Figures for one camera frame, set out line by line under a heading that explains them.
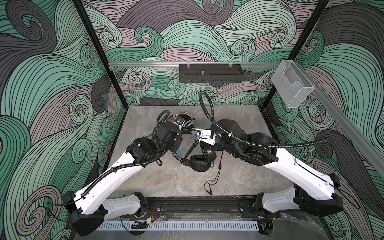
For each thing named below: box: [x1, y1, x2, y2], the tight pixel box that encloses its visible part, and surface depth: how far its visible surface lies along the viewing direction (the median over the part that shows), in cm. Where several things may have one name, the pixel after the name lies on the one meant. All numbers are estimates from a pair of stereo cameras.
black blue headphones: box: [171, 141, 217, 172], surface depth 63 cm
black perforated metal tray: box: [179, 64, 244, 83], surface depth 96 cm
